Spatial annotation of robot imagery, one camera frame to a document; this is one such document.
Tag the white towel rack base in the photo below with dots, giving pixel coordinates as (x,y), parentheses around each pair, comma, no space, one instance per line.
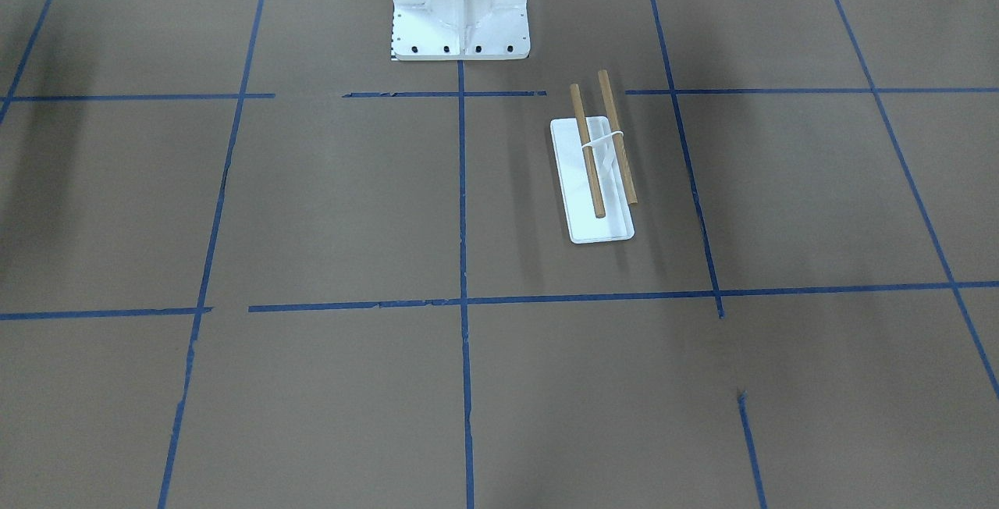
(583,224)

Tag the wooden rack rod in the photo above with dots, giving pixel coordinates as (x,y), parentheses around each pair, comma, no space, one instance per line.
(592,177)
(618,142)

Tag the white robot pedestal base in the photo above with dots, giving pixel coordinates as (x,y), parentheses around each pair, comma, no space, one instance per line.
(460,30)

